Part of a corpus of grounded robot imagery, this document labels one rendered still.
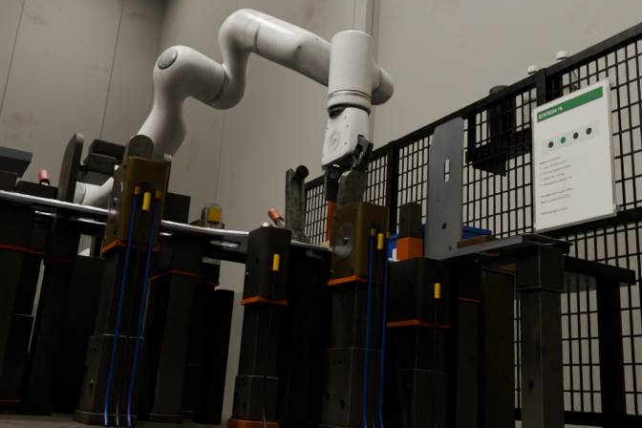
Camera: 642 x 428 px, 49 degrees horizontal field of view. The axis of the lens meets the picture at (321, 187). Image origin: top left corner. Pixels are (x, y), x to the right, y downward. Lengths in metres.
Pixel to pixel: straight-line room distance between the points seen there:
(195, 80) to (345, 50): 0.42
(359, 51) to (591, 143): 0.56
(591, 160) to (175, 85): 0.93
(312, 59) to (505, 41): 2.87
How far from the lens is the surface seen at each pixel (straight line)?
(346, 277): 1.09
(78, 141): 1.37
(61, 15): 9.92
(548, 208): 1.68
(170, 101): 1.67
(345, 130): 1.31
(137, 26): 10.21
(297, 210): 1.49
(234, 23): 1.65
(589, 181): 1.62
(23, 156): 1.47
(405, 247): 1.62
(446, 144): 1.54
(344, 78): 1.36
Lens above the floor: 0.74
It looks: 17 degrees up
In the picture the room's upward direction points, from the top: 4 degrees clockwise
